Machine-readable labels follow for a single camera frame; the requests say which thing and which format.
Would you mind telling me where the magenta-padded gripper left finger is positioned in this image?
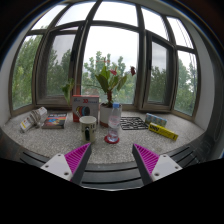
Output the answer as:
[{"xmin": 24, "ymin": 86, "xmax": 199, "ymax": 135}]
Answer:
[{"xmin": 40, "ymin": 142, "xmax": 92, "ymax": 186}]

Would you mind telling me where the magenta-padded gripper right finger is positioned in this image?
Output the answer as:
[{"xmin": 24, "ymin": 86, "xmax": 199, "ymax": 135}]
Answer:
[{"xmin": 131, "ymin": 143, "xmax": 184, "ymax": 186}]

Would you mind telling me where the clear blue-capped water bottle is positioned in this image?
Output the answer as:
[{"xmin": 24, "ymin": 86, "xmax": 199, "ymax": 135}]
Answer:
[{"xmin": 107, "ymin": 102, "xmax": 122, "ymax": 143}]

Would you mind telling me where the long yellow box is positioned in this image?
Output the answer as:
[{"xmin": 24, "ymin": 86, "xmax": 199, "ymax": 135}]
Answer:
[{"xmin": 148, "ymin": 122, "xmax": 179, "ymax": 141}]

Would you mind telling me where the dark colourful book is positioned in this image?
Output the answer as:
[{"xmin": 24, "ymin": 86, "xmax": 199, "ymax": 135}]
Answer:
[{"xmin": 41, "ymin": 113, "xmax": 69, "ymax": 130}]

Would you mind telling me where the small light blue box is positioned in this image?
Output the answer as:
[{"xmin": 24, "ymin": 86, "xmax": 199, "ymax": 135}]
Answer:
[{"xmin": 144, "ymin": 112, "xmax": 168, "ymax": 128}]

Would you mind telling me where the flat round red coaster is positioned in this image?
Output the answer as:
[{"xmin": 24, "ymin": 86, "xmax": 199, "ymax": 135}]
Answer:
[{"xmin": 104, "ymin": 134, "xmax": 121, "ymax": 145}]

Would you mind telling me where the black lattice mat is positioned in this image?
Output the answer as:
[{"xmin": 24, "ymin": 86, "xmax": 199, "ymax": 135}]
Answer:
[{"xmin": 119, "ymin": 116, "xmax": 149, "ymax": 131}]

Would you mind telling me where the red white filament spool box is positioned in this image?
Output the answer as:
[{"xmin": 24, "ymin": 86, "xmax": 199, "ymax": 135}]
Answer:
[{"xmin": 71, "ymin": 94, "xmax": 100, "ymax": 124}]

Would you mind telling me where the red-flowered plant in white pot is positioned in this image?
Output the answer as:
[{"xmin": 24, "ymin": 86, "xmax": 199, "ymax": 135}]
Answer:
[{"xmin": 61, "ymin": 59, "xmax": 138, "ymax": 128}]

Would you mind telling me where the grey framed bay window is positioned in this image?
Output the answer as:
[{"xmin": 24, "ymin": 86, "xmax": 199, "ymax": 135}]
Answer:
[{"xmin": 8, "ymin": 0, "xmax": 203, "ymax": 118}]

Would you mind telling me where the white mug with dark handle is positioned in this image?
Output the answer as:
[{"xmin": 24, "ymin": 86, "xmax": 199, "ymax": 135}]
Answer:
[{"xmin": 79, "ymin": 115, "xmax": 98, "ymax": 144}]

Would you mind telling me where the white pack with coiled cable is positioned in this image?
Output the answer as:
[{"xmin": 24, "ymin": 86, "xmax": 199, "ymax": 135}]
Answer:
[{"xmin": 19, "ymin": 106, "xmax": 48, "ymax": 133}]

